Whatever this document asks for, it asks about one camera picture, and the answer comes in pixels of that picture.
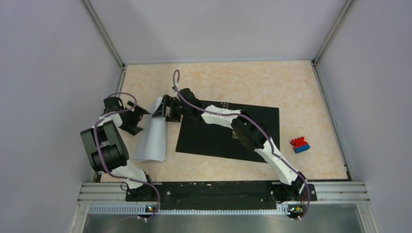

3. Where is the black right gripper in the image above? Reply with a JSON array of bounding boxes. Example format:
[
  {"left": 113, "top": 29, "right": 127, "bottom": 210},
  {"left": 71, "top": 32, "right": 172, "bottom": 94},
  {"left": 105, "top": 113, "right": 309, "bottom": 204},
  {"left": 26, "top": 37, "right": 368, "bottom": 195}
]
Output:
[{"left": 152, "top": 96, "right": 191, "bottom": 123}]

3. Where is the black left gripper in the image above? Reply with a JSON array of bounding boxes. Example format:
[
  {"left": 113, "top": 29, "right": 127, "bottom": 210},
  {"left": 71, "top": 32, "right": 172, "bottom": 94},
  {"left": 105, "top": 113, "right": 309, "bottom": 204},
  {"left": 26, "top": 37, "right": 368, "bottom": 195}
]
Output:
[{"left": 120, "top": 101, "right": 151, "bottom": 135}]

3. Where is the white paper stack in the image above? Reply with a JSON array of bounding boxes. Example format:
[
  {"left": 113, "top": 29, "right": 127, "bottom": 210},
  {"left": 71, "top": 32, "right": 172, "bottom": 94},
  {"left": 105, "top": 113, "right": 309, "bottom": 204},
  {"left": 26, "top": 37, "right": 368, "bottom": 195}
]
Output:
[{"left": 132, "top": 97, "right": 167, "bottom": 162}]

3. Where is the black file folder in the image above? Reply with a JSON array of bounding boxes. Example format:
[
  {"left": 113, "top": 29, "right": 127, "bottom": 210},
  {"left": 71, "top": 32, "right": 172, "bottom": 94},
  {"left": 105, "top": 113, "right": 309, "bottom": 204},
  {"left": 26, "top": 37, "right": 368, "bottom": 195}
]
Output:
[{"left": 175, "top": 100, "right": 280, "bottom": 163}]

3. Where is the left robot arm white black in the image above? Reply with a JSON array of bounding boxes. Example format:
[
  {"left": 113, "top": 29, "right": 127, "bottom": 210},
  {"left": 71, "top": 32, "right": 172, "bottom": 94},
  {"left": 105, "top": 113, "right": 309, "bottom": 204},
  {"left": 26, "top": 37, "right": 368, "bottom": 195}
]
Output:
[{"left": 80, "top": 97, "right": 156, "bottom": 201}]

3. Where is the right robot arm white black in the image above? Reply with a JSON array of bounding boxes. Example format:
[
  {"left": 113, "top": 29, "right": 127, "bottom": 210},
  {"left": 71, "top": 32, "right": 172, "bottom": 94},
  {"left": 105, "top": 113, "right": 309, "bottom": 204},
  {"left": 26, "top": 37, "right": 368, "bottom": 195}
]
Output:
[{"left": 153, "top": 88, "right": 309, "bottom": 200}]

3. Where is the red blue toy block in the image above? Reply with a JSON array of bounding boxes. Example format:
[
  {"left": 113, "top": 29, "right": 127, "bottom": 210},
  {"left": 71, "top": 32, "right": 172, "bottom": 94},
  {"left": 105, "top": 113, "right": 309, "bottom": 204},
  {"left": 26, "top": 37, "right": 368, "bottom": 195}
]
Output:
[{"left": 290, "top": 136, "right": 310, "bottom": 154}]

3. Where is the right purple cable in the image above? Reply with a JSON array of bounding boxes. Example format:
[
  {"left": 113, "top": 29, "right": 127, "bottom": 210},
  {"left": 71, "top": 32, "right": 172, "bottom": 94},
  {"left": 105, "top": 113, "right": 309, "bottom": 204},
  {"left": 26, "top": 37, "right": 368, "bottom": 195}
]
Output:
[{"left": 172, "top": 69, "right": 312, "bottom": 222}]

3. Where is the purple cable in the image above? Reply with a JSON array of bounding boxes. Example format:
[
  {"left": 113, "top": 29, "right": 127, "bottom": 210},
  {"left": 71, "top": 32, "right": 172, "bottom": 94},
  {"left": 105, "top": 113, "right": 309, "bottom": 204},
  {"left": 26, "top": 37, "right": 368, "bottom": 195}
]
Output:
[
  {"left": 172, "top": 69, "right": 312, "bottom": 222},
  {"left": 92, "top": 92, "right": 162, "bottom": 222}
]

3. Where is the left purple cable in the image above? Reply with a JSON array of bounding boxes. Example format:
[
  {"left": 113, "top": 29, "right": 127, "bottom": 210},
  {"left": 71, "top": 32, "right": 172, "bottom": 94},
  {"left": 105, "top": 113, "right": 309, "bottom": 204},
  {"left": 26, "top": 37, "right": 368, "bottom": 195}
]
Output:
[{"left": 92, "top": 92, "right": 162, "bottom": 222}]

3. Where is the aluminium frame rail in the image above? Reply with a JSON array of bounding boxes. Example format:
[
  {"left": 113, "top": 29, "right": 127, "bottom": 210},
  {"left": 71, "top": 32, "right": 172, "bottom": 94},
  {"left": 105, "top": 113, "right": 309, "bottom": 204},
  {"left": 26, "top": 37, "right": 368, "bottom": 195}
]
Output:
[{"left": 78, "top": 181, "right": 370, "bottom": 216}]

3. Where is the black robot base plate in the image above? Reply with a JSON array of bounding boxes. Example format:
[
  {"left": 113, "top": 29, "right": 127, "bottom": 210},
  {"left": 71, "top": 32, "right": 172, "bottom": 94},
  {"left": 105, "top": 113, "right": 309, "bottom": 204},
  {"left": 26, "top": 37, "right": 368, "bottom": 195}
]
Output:
[{"left": 121, "top": 181, "right": 318, "bottom": 211}]

